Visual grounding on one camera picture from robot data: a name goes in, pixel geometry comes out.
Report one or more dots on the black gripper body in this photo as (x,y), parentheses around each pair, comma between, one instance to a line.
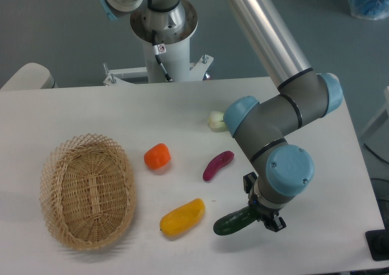
(264,207)

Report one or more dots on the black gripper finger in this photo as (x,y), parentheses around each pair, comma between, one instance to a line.
(274,223)
(249,183)

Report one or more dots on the green cucumber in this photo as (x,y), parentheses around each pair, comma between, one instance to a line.
(235,221)

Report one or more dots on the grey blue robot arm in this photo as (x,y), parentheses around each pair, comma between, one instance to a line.
(281,170)

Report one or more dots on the purple sweet potato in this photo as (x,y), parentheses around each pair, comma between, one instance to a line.
(216,164)

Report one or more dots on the pale green cabbage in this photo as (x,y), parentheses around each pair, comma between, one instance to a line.
(216,121)

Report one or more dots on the yellow bell pepper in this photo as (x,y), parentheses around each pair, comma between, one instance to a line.
(183,218)

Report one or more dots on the orange bell pepper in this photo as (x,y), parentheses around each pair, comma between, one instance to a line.
(157,157)

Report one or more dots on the black device at table edge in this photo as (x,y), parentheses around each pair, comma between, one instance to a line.
(378,244)

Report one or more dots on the woven wicker basket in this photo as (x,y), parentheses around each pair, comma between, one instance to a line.
(88,192)

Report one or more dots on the blue plastic bag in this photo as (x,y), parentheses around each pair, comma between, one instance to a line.
(369,9)

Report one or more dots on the white chair back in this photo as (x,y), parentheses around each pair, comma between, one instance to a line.
(30,77)

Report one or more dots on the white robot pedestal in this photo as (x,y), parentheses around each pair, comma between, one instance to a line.
(165,63)

